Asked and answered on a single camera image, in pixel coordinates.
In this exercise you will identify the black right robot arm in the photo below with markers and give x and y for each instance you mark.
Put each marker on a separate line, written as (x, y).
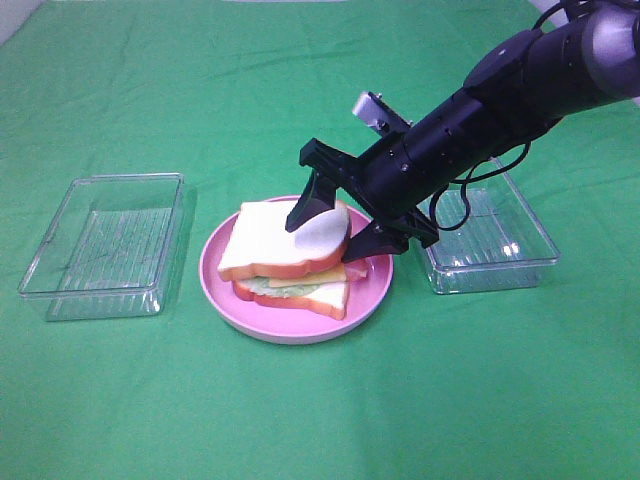
(514, 95)

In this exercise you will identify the yellow cheese slice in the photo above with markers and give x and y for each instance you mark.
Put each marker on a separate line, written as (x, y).
(334, 274)

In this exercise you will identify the green lettuce leaf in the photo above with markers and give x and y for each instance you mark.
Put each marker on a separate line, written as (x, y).
(262, 286)

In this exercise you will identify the clear plastic tray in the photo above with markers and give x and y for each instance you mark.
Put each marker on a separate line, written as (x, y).
(109, 250)
(502, 245)

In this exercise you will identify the toast bread slice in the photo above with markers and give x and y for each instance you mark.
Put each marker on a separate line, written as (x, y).
(259, 244)
(329, 299)

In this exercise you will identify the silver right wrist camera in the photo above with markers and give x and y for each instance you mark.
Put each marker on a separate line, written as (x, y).
(378, 116)

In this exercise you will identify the clear left plastic tray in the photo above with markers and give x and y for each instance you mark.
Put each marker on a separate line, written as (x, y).
(109, 250)

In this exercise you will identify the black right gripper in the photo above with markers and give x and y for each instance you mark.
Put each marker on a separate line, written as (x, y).
(383, 181)

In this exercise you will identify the bacon strip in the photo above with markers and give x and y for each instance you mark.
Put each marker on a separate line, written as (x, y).
(356, 270)

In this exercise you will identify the green table cloth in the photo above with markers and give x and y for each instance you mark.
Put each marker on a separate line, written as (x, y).
(539, 383)

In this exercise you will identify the clear right plastic tray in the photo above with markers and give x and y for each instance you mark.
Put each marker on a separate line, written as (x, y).
(502, 245)

